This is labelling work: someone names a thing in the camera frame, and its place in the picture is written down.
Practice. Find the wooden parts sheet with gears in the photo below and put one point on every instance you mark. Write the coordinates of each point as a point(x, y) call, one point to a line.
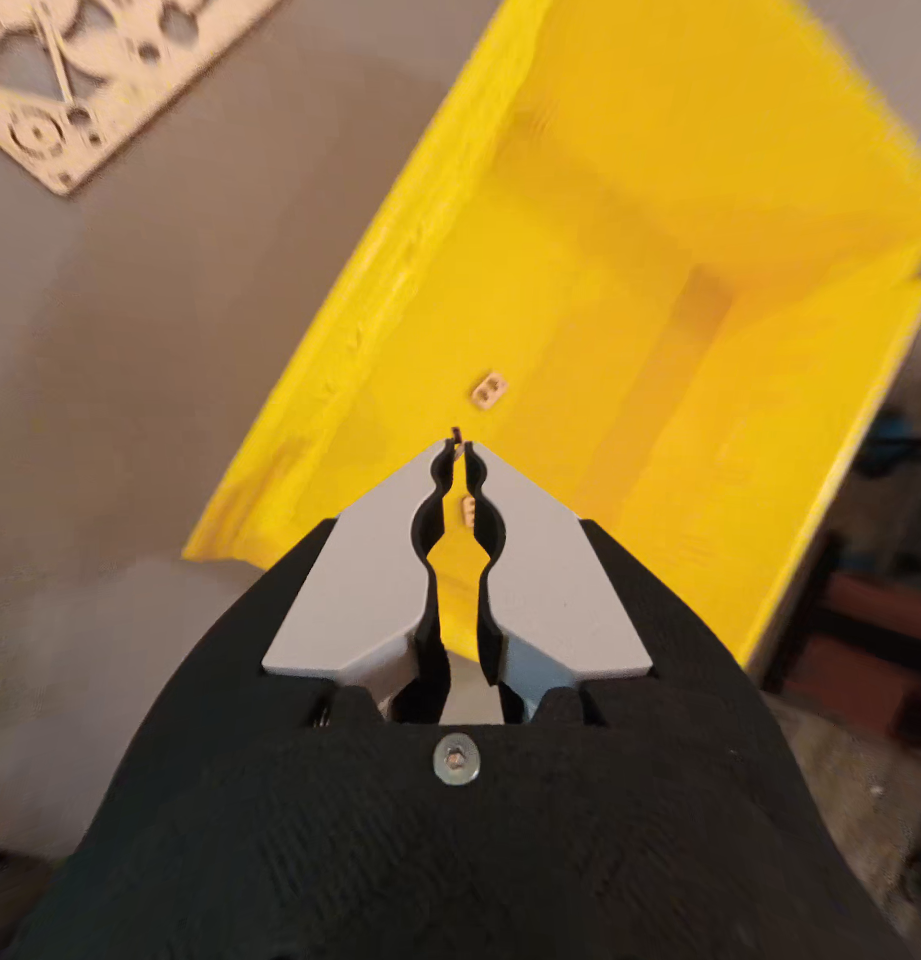
point(198, 56)

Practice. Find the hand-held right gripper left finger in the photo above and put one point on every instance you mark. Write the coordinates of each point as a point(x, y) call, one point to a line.
point(355, 592)

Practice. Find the small wooden block part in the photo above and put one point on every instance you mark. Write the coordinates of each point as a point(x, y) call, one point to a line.
point(468, 511)
point(489, 391)

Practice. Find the yellow plastic bin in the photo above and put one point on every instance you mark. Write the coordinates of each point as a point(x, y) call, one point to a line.
point(618, 225)

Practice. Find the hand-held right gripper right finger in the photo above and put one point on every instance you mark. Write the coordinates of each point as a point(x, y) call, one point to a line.
point(558, 600)

